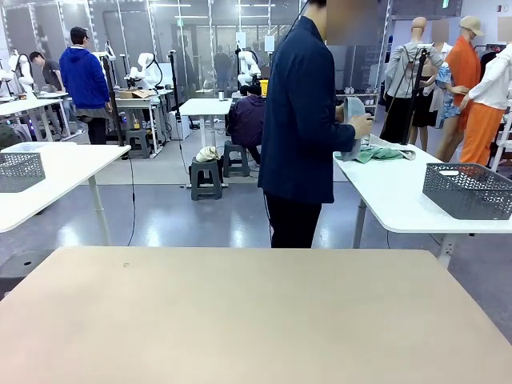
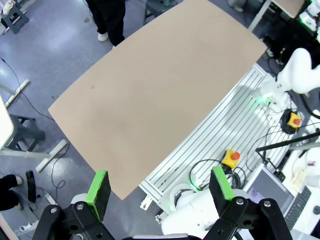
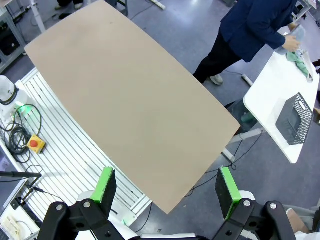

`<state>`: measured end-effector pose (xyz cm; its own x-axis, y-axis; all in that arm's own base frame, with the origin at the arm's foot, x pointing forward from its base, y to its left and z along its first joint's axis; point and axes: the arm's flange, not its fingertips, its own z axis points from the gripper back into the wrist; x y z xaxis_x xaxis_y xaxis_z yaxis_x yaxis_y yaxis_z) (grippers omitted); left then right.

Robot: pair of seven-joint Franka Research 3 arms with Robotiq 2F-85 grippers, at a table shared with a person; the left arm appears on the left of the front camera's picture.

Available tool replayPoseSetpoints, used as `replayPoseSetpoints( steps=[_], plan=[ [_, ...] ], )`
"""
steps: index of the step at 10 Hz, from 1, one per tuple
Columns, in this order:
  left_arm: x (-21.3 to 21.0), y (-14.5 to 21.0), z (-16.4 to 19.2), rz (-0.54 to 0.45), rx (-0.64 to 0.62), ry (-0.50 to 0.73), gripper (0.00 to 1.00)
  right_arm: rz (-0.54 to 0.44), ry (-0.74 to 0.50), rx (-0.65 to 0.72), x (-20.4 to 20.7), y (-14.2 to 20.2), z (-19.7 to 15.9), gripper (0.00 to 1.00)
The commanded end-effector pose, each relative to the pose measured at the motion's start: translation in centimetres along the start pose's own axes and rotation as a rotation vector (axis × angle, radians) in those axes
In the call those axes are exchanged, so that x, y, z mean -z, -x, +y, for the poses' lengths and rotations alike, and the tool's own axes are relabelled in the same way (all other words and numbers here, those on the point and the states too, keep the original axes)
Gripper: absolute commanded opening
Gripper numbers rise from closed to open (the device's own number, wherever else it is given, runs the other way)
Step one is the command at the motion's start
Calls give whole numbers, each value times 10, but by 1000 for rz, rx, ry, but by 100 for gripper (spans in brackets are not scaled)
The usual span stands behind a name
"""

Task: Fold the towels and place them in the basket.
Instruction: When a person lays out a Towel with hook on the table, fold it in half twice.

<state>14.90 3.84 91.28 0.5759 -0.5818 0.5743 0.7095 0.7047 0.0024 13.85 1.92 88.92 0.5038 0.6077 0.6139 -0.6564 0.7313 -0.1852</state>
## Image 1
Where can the person's right hand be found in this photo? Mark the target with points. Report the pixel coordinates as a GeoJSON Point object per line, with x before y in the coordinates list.
{"type": "Point", "coordinates": [362, 125]}

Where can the grey-blue towel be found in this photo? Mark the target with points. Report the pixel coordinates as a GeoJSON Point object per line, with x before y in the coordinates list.
{"type": "Point", "coordinates": [354, 107]}

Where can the green towel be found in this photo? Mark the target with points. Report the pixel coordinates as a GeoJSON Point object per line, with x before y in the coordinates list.
{"type": "Point", "coordinates": [376, 154]}

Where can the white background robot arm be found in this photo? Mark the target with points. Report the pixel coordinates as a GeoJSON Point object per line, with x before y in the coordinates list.
{"type": "Point", "coordinates": [148, 72]}
{"type": "Point", "coordinates": [22, 68]}
{"type": "Point", "coordinates": [248, 64]}

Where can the yellow plastic basket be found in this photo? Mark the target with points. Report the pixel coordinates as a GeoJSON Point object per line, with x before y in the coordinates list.
{"type": "Point", "coordinates": [264, 87]}

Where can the grey perforated plastic basket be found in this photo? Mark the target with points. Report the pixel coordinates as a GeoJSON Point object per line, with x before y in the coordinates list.
{"type": "Point", "coordinates": [464, 192]}
{"type": "Point", "coordinates": [20, 172]}

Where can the white shoe shelf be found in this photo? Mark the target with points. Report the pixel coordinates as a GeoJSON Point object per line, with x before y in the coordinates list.
{"type": "Point", "coordinates": [360, 96]}

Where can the beige towel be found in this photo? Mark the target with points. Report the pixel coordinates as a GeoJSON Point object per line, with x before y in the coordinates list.
{"type": "Point", "coordinates": [408, 153]}

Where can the person in navy jacket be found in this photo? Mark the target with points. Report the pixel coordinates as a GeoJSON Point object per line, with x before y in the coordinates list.
{"type": "Point", "coordinates": [300, 120]}

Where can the black tripod stand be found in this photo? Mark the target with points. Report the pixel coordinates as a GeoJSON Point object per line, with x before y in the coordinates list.
{"type": "Point", "coordinates": [416, 88]}
{"type": "Point", "coordinates": [113, 104]}

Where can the white rounded side table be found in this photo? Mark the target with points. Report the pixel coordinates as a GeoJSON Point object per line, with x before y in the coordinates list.
{"type": "Point", "coordinates": [64, 168]}
{"type": "Point", "coordinates": [392, 192]}

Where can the mannequin in grey shirt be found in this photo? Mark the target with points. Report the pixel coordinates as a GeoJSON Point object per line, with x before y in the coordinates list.
{"type": "Point", "coordinates": [404, 64]}

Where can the seated person in dark jacket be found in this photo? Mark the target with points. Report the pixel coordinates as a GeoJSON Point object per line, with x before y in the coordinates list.
{"type": "Point", "coordinates": [248, 116]}

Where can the mannequin orange top tan cap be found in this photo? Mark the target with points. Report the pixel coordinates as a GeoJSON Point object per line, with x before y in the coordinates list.
{"type": "Point", "coordinates": [464, 72]}

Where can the mannequin white shirt orange trousers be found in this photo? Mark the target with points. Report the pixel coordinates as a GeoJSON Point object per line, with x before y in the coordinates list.
{"type": "Point", "coordinates": [484, 128]}

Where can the grey plastic step stool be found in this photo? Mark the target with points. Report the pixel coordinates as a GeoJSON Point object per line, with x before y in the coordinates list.
{"type": "Point", "coordinates": [138, 140]}
{"type": "Point", "coordinates": [206, 176]}
{"type": "Point", "coordinates": [236, 156]}

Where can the beige cloth bundle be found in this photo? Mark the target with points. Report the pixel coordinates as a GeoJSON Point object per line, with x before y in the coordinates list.
{"type": "Point", "coordinates": [206, 154]}

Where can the white computer tower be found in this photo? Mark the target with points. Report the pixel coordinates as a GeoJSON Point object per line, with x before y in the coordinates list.
{"type": "Point", "coordinates": [183, 126]}

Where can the black pole stand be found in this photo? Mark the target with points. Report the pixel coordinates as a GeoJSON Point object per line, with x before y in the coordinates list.
{"type": "Point", "coordinates": [174, 80]}

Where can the grey metal workbench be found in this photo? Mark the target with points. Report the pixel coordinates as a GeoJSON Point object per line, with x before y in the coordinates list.
{"type": "Point", "coordinates": [136, 103]}

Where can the open cardboard box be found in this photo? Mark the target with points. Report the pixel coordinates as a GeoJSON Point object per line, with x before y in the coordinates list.
{"type": "Point", "coordinates": [134, 94]}

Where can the person in blue hoodie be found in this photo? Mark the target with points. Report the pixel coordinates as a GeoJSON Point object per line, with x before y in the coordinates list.
{"type": "Point", "coordinates": [84, 76]}

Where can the person in grey shirt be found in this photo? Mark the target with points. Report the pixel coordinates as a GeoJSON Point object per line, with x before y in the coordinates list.
{"type": "Point", "coordinates": [52, 74]}

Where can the long white background desk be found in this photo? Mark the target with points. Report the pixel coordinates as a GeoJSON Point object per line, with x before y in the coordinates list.
{"type": "Point", "coordinates": [24, 105]}

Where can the white plastic container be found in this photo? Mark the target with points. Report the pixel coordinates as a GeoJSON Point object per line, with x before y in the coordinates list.
{"type": "Point", "coordinates": [22, 147]}

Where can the dark grey stool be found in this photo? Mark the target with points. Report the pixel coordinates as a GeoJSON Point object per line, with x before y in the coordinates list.
{"type": "Point", "coordinates": [20, 268]}

